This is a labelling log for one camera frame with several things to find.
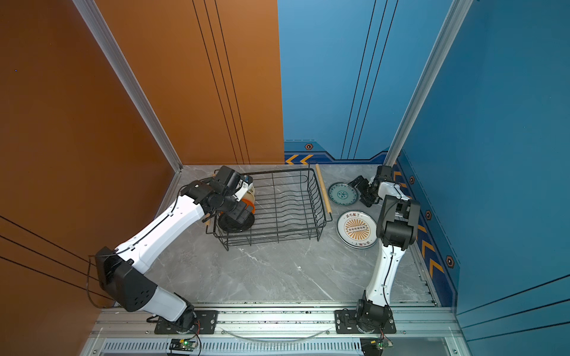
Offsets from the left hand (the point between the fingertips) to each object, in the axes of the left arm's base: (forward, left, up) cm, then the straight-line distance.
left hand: (239, 203), depth 81 cm
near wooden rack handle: (+20, -30, 0) cm, 36 cm away
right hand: (+20, -49, -16) cm, 55 cm away
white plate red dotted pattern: (-1, -47, -17) cm, 50 cm away
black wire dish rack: (+14, -17, -19) cm, 29 cm away
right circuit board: (-41, -46, -20) cm, 65 cm away
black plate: (-11, +1, +4) cm, 12 cm away
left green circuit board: (-41, +15, -21) cm, 49 cm away
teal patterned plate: (+20, -44, -19) cm, 52 cm away
